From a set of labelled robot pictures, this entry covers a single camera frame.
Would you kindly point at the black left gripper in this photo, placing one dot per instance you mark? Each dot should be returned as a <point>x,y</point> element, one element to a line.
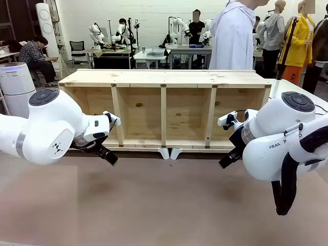
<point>88,146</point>

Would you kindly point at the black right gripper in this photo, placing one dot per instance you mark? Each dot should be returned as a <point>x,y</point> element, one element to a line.
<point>237,139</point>

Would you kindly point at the white black background robot arm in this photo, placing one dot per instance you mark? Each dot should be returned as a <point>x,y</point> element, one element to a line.
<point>123,32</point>

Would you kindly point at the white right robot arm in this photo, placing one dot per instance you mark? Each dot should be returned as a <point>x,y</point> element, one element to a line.
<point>279,138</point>

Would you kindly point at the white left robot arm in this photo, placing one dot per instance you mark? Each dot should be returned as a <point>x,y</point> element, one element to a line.
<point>46,125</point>

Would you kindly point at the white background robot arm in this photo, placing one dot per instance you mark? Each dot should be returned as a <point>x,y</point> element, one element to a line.
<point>179,27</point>
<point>96,33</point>

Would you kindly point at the wooden four-compartment shelf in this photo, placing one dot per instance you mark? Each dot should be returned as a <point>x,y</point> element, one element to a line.
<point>164,112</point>

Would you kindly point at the dark background workbench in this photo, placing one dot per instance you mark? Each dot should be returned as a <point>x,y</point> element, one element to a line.
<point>112,57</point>

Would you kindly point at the small wooden step stool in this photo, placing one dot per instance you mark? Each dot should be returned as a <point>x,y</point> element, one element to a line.
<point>60,66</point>

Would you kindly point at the white background table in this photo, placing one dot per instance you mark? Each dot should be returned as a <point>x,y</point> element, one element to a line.
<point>150,57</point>

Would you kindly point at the black mesh office chair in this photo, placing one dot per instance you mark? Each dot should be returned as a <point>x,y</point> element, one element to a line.
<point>77,48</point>

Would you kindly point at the white cylindrical air purifier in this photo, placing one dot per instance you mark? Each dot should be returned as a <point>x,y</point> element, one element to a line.
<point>16,87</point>

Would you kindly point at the grey background workbench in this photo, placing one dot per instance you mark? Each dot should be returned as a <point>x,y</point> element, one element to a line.
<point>189,51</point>

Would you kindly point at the person in white hoodie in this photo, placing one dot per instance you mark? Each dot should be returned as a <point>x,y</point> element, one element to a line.
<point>233,38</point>

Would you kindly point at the black yellow tripod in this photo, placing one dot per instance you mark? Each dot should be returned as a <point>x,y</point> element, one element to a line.
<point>288,46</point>

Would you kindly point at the mannequin in grey hoodie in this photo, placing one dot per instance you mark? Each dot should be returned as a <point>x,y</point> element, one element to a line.
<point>273,33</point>

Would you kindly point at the mannequin in yellow jacket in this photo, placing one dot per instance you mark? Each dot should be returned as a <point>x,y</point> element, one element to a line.
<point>298,43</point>

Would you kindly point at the person in black shirt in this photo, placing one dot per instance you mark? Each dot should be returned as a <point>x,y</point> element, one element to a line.
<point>196,28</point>

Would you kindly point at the mannequin in dark jacket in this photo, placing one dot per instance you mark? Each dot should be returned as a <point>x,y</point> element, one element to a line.
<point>320,51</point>

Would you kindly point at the tall white standing air conditioner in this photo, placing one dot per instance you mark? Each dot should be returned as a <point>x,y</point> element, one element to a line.
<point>47,28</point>

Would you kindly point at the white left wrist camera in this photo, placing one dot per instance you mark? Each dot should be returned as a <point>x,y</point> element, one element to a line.
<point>114,120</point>

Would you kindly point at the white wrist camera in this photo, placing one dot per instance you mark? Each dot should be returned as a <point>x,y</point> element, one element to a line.
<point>114,120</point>
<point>226,118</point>

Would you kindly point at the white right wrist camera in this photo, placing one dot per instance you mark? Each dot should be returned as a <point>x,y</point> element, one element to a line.
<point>226,118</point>

